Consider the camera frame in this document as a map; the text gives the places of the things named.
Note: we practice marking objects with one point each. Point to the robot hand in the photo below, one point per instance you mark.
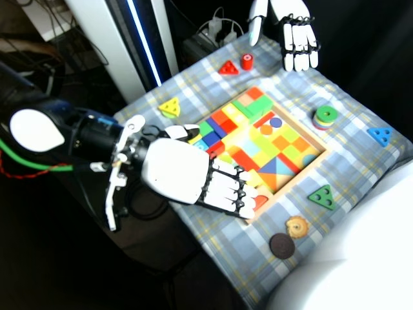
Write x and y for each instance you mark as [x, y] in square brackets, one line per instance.
[177, 171]
[298, 32]

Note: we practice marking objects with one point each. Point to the yellow cube block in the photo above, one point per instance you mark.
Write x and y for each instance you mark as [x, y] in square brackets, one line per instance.
[257, 179]

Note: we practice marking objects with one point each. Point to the red cylinder block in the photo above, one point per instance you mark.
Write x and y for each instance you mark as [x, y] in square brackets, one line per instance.
[246, 64]

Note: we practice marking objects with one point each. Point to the natural wood arch block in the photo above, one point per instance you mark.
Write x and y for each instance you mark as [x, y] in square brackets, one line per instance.
[269, 195]

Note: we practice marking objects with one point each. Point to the yellow triangle with holes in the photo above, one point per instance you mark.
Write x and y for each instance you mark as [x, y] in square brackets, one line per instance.
[170, 106]

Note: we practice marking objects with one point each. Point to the white power adapter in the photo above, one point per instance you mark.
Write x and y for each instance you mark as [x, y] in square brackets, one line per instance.
[231, 35]
[213, 27]

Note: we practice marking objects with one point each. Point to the red triangle with holes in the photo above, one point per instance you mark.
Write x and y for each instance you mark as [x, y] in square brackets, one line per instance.
[226, 71]

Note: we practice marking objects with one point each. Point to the stack of coloured rings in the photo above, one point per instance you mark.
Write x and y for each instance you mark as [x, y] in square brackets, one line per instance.
[319, 116]

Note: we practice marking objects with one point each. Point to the blue plaid cloth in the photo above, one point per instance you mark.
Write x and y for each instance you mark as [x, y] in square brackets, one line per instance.
[209, 80]

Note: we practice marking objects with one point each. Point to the black box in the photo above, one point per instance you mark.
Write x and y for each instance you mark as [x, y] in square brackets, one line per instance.
[200, 45]

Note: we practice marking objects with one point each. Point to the wooden puzzle tray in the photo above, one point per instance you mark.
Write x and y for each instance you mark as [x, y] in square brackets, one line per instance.
[290, 145]

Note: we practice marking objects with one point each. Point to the dark chocolate toy cookie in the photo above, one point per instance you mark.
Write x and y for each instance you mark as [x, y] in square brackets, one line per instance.
[282, 246]

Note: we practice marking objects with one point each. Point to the blue triangle with holes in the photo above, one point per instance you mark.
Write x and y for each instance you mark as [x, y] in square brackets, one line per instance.
[380, 135]

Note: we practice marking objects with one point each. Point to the tan toy cookie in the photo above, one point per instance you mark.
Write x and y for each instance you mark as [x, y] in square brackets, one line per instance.
[297, 227]

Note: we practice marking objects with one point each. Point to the green triangle with holes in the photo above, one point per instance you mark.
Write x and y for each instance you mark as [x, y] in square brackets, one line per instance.
[323, 197]

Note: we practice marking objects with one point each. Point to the white column with blue light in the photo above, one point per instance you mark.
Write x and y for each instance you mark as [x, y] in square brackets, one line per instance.
[96, 32]

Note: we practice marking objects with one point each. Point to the white rounded shell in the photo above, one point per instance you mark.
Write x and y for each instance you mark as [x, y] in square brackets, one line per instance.
[355, 258]

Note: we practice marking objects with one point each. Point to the white box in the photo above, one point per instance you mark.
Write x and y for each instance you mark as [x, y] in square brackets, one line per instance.
[48, 19]

